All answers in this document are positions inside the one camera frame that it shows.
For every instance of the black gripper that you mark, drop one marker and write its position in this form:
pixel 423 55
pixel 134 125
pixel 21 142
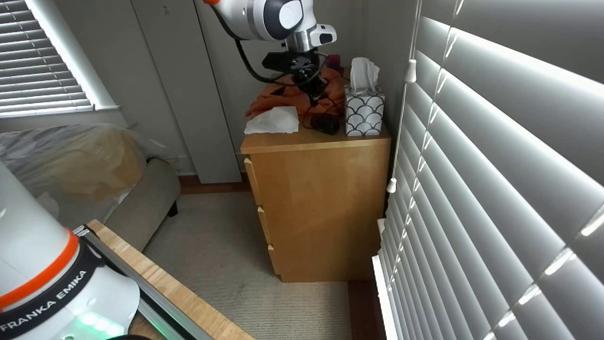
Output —
pixel 306 68

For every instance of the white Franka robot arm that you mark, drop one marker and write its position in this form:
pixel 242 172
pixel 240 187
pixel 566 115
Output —
pixel 44 276

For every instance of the orange crumpled cloth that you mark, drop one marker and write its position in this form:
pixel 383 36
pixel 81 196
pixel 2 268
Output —
pixel 283 100

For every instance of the dark red object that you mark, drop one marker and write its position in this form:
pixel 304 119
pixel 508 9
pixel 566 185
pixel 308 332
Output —
pixel 332 62

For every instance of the white paper sheet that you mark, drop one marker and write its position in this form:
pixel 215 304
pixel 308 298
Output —
pixel 272 121

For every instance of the white tissue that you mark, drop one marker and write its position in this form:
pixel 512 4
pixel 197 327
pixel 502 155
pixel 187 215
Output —
pixel 363 74

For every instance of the scale-patterned tissue box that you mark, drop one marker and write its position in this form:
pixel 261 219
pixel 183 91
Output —
pixel 363 115

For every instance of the light wooden nightstand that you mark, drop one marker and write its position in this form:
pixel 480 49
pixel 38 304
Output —
pixel 321 208

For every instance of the white closet door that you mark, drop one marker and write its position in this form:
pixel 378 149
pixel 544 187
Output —
pixel 189 87

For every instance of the brown wooden baseboard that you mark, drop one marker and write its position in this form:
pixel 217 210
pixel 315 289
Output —
pixel 210 185

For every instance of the grey upholstered bench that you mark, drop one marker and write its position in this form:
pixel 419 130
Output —
pixel 144 204

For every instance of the large white window blinds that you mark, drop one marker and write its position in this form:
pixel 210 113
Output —
pixel 497 189

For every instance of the light wooden robot table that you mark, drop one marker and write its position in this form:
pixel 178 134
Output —
pixel 181 298

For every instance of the small white window blinds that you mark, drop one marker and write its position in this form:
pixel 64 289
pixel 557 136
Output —
pixel 38 57

